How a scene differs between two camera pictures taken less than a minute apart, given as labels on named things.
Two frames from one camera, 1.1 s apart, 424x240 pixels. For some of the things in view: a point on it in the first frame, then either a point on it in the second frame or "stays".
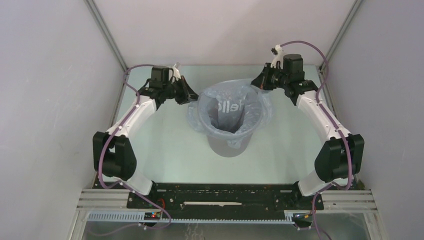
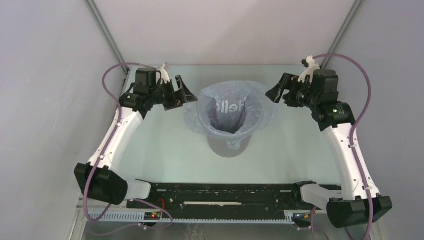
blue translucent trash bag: [232, 110] stays
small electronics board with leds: [152, 216] stays
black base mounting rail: [223, 197] stays
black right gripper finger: [262, 81] -> [286, 81]
